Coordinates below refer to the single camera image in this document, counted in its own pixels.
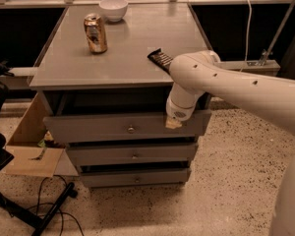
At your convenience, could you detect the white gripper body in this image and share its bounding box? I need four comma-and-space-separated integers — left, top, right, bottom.
166, 98, 195, 122

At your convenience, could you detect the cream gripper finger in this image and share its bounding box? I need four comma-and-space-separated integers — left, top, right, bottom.
165, 116, 182, 129

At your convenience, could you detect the grey top drawer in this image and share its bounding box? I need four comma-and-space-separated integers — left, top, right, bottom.
43, 110, 211, 144

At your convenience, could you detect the grey drawer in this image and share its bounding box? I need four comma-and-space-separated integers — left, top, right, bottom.
66, 143, 198, 166
43, 110, 211, 144
80, 168, 191, 188

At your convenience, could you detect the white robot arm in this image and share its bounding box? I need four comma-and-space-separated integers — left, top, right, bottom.
165, 51, 295, 236

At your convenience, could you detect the grey middle drawer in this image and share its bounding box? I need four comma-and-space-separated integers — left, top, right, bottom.
66, 143, 198, 166

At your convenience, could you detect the grey drawer cabinet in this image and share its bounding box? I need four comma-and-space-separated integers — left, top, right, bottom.
30, 4, 210, 177

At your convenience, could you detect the grey bottom drawer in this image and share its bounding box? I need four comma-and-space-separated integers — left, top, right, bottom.
80, 168, 191, 188

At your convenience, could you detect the open cardboard box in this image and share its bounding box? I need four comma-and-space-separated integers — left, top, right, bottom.
3, 93, 67, 178

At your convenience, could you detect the dark chocolate bar wrapper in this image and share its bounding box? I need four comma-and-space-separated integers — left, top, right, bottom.
147, 48, 173, 73

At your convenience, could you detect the crushed gold soda can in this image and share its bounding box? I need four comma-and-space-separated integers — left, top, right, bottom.
84, 13, 107, 54

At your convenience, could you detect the white ceramic bowl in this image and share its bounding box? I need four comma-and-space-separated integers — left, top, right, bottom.
99, 0, 128, 22

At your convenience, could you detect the black stand with base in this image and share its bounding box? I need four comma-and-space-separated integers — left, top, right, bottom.
0, 78, 79, 236

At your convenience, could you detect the white cable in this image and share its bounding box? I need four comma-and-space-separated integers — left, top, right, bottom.
237, 0, 253, 73

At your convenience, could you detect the black floor cable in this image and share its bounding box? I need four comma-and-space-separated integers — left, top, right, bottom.
25, 175, 86, 236

